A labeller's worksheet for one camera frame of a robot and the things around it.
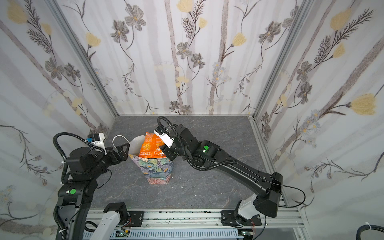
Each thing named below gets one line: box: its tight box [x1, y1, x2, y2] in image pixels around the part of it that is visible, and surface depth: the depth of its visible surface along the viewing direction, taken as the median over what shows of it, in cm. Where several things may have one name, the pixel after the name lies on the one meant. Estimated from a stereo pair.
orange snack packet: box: [139, 132, 167, 159], surface depth 72 cm
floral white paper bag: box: [129, 135, 174, 185], surface depth 75 cm
